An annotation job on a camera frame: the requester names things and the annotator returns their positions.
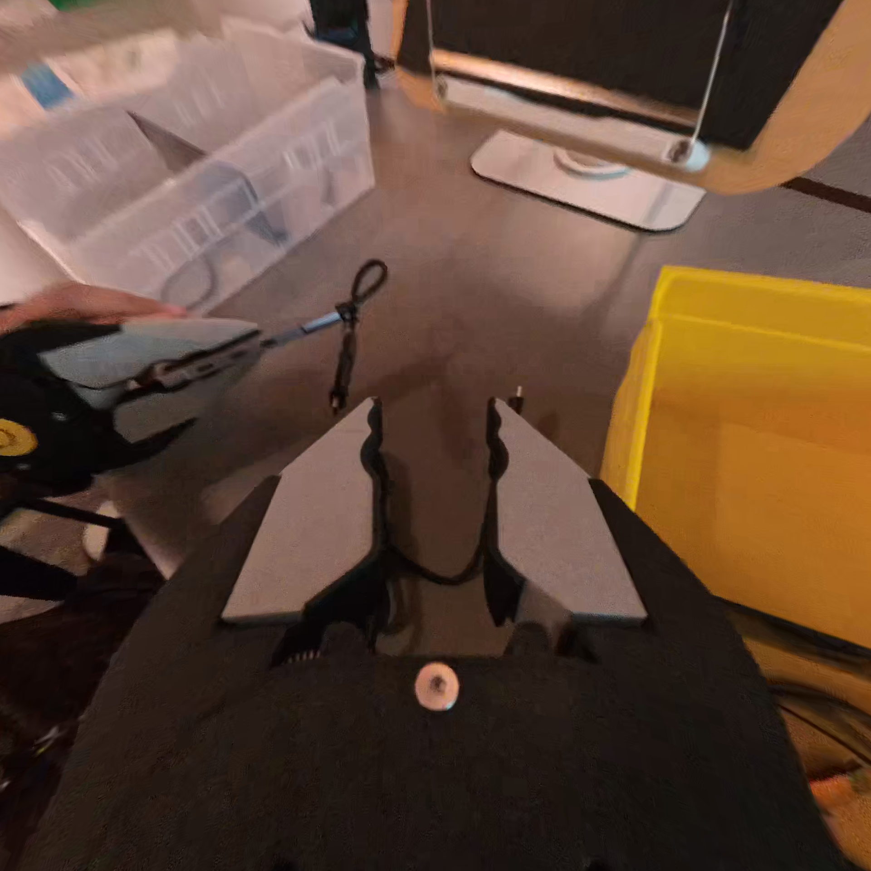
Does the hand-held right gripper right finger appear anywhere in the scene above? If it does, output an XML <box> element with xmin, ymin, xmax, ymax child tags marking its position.
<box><xmin>482</xmin><ymin>398</ymin><xmax>649</xmax><ymax>627</ymax></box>

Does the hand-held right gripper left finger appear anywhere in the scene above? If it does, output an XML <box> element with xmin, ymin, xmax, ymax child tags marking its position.
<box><xmin>219</xmin><ymin>398</ymin><xmax>392</xmax><ymax>626</ymax></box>

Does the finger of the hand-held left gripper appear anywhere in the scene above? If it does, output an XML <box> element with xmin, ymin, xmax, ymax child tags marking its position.
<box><xmin>37</xmin><ymin>316</ymin><xmax>265</xmax><ymax>392</ymax></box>
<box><xmin>112</xmin><ymin>346</ymin><xmax>265</xmax><ymax>445</ymax></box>

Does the dark grey usb hub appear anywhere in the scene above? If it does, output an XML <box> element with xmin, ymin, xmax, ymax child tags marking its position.
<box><xmin>136</xmin><ymin>355</ymin><xmax>264</xmax><ymax>397</ymax></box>

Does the black usb-c cable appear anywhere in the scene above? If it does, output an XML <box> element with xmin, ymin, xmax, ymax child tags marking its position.
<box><xmin>377</xmin><ymin>384</ymin><xmax>528</xmax><ymax>587</ymax></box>

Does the grey adapter plug with tether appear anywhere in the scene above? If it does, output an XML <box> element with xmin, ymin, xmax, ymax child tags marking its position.
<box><xmin>262</xmin><ymin>259</ymin><xmax>390</xmax><ymax>416</ymax></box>

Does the person's left hand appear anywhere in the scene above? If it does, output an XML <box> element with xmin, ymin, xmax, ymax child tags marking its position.
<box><xmin>0</xmin><ymin>282</ymin><xmax>189</xmax><ymax>333</ymax></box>

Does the yellow plastic bin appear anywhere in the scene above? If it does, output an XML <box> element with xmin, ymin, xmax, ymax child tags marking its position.
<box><xmin>600</xmin><ymin>265</ymin><xmax>871</xmax><ymax>651</ymax></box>

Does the black wood-edged panel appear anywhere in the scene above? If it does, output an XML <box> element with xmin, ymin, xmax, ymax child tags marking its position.
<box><xmin>391</xmin><ymin>0</ymin><xmax>871</xmax><ymax>196</ymax></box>

